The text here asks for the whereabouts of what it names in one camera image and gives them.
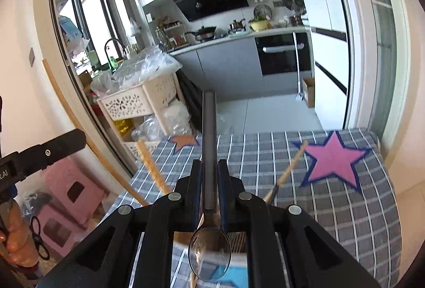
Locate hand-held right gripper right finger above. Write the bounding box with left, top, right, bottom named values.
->
left=217, top=159, right=382, bottom=288

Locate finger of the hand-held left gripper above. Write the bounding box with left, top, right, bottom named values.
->
left=15, top=129, right=87, bottom=177

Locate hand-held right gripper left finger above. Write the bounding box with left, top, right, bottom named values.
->
left=38, top=158, right=203, bottom=288

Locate dark-handled metal spoon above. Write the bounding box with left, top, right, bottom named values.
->
left=188, top=90, right=231, bottom=282

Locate speckled wooden chopstick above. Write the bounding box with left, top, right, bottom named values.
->
left=137, top=140, right=174, bottom=196

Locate translucent utensil holder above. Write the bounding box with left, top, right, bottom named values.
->
left=171, top=231, right=249, bottom=288

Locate thin wooden chopstick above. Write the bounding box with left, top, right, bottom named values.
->
left=263, top=141, right=309, bottom=204

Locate person's left hand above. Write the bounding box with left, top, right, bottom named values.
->
left=0, top=198, right=38, bottom=267

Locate pink plastic stool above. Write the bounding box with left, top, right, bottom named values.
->
left=45, top=158, right=107, bottom=229
left=36, top=205, right=87, bottom=255

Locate wooden strip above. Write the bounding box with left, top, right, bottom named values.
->
left=41, top=60, right=150, bottom=207

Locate black elastic loop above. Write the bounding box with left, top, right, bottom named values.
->
left=30, top=215, right=50, bottom=261

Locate grey plaid star tablecloth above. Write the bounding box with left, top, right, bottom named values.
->
left=109, top=129, right=404, bottom=288

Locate yellow oil bottle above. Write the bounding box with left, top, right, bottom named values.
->
left=114, top=118, right=135, bottom=139

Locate white plastic bag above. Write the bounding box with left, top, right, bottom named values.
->
left=131, top=100, right=191, bottom=142

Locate beige lattice storage rack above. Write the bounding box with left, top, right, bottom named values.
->
left=96, top=70, right=181, bottom=159

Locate black folded panel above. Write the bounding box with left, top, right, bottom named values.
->
left=176, top=70, right=204, bottom=132

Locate blue white bag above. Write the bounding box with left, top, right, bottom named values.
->
left=58, top=16, right=90, bottom=53

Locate curved kitchen faucet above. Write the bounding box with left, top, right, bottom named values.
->
left=104, top=39, right=127, bottom=71

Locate clear plastic bags pile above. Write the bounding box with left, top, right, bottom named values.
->
left=91, top=45, right=183, bottom=98

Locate grey kitchen counter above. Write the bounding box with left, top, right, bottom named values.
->
left=169, top=26, right=313, bottom=96

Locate cardboard box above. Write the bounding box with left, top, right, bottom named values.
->
left=301, top=77, right=316, bottom=108

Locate white broom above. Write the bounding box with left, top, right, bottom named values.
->
left=293, top=32, right=311, bottom=101

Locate black built-in oven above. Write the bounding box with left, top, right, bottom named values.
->
left=254, top=32, right=313, bottom=76

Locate spice rack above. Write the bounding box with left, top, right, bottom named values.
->
left=156, top=20, right=187, bottom=49

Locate black wok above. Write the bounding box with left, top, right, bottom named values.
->
left=184, top=26, right=218, bottom=43

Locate white refrigerator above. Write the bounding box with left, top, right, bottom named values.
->
left=286, top=0, right=352, bottom=129

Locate sliding glass door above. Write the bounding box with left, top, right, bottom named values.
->
left=332, top=0, right=410, bottom=156

